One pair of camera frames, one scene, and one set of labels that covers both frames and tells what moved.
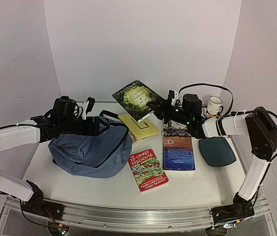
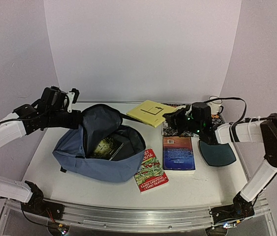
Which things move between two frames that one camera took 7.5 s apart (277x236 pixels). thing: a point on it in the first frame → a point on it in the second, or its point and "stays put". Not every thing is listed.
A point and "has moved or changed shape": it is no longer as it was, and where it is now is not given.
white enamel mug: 214,104 stays put
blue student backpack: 103,155 has moved or changed shape
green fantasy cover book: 134,98 → 107,148
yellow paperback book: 140,130 → 151,113
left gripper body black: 69,128 → 56,119
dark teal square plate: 217,151 stays put
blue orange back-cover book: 178,155 stays put
